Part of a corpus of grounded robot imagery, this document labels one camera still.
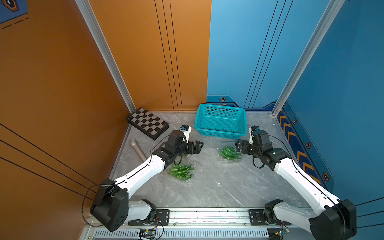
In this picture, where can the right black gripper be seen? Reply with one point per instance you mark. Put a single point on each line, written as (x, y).
(245, 144)

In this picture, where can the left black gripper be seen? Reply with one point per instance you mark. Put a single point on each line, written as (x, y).
(197, 149)

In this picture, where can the clear pepper container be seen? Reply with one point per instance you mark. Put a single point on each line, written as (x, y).
(228, 153)
(182, 172)

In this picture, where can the teal plastic basket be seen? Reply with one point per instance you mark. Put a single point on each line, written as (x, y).
(221, 121)

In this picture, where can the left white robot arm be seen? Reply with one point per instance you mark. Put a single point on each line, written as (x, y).
(112, 206)

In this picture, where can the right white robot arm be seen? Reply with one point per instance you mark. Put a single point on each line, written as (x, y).
(329, 218)

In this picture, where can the clear pepper container front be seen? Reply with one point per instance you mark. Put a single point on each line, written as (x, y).
(182, 172)

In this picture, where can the black white checkerboard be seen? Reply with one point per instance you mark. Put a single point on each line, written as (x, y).
(147, 123)

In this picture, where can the right circuit board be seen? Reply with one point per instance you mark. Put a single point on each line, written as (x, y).
(282, 232)

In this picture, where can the circuit board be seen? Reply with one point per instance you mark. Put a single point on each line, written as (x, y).
(282, 232)
(147, 234)

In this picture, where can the left circuit board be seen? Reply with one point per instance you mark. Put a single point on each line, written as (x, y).
(147, 234)

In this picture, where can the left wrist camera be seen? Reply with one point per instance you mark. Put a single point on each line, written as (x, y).
(186, 130)

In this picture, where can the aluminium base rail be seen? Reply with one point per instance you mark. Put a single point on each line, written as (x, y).
(200, 224)

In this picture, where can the left aluminium frame post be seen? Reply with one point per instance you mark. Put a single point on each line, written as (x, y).
(102, 44)

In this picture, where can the aluminium frame post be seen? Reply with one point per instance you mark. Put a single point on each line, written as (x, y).
(316, 38)
(102, 44)

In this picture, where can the right aluminium frame post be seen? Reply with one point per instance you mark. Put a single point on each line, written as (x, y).
(316, 38)

